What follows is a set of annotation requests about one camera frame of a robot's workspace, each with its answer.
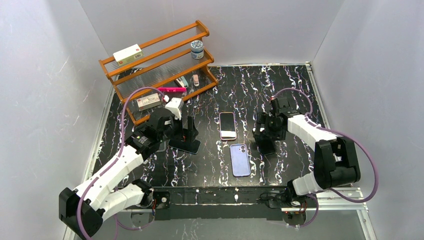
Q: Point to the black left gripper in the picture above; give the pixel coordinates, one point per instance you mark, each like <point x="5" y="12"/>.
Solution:
<point x="185" y="131"/>

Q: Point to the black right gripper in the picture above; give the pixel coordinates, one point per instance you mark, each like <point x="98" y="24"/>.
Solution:
<point x="263" y="133"/>

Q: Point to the dark purple-edged smartphone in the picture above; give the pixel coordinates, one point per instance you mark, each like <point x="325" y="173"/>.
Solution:
<point x="227" y="122"/>

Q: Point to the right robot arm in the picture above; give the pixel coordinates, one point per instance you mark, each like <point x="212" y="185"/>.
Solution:
<point x="335" y="160"/>

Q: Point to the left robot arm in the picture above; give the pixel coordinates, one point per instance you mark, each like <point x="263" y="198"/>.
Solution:
<point x="85" y="208"/>

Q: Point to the dark teal smartphone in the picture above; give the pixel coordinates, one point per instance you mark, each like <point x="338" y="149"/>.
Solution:
<point x="185" y="146"/>

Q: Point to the grey box red label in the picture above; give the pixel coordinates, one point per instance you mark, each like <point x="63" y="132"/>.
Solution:
<point x="148" y="102"/>

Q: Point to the pink flat tool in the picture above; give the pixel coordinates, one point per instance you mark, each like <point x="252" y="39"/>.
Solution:
<point x="172" y="89"/>

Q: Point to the teal white stapler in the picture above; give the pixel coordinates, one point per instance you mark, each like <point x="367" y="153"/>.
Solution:
<point x="181" y="82"/>

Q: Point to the small pink eraser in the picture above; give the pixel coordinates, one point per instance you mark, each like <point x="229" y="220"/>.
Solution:
<point x="195" y="79"/>

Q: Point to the orange wooden shelf rack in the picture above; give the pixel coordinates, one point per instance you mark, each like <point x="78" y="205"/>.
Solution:
<point x="164" y="59"/>

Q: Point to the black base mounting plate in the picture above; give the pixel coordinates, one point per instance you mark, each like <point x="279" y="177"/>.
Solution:
<point x="235" y="202"/>

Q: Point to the blue white round jar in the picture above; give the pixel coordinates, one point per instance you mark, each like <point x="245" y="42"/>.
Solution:
<point x="197" y="49"/>

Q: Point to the white box red label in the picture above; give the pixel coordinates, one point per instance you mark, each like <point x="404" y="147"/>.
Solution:
<point x="128" y="55"/>

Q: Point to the aluminium front rail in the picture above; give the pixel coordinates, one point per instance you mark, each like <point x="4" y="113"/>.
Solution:
<point x="134" y="198"/>

